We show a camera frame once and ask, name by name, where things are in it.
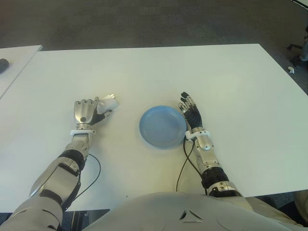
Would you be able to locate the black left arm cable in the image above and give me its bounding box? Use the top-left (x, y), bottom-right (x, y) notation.
top-left (61, 154), bottom-right (101, 212)

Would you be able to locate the seated person in jeans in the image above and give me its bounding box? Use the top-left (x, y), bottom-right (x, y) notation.
top-left (299, 39), bottom-right (308, 62)

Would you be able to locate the black object on side table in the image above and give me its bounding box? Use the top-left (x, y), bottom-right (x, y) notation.
top-left (0, 58), bottom-right (10, 73)

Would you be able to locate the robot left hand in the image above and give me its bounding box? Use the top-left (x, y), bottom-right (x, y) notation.
top-left (73, 96), bottom-right (113, 126)

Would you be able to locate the robot torso grey shell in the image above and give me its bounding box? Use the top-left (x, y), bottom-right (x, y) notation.
top-left (84, 192), bottom-right (301, 231)

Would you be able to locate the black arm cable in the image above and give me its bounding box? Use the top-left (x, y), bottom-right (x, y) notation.
top-left (61, 154), bottom-right (101, 212)
top-left (175, 138), bottom-right (207, 193)

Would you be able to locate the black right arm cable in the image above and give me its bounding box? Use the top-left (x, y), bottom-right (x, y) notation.
top-left (175, 138), bottom-right (207, 193)

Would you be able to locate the blue plate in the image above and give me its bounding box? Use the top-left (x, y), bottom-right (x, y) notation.
top-left (139, 105), bottom-right (188, 148)

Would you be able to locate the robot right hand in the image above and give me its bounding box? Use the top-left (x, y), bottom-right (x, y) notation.
top-left (178, 91), bottom-right (203, 131)

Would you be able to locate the white side table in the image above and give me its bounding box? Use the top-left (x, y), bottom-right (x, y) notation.
top-left (0, 45), bottom-right (42, 99)

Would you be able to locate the beige rounded object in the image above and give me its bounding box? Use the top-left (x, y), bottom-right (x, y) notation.
top-left (295, 191), bottom-right (308, 224)

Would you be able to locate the white charger block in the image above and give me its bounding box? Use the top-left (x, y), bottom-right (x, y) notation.
top-left (96, 92), bottom-right (120, 115)

